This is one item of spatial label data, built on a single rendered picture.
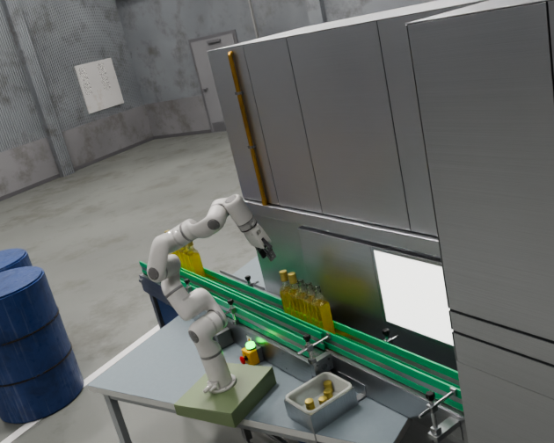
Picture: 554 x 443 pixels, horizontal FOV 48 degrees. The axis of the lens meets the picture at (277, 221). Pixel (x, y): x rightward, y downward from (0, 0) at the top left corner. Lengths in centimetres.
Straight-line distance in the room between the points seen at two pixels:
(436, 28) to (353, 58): 80
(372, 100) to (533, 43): 97
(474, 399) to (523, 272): 46
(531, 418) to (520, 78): 84
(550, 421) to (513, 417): 11
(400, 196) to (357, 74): 45
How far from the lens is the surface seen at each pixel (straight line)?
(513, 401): 174
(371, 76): 218
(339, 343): 256
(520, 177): 142
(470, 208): 153
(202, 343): 258
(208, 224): 234
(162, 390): 298
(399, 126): 214
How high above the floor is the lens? 221
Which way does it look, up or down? 18 degrees down
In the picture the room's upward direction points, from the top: 13 degrees counter-clockwise
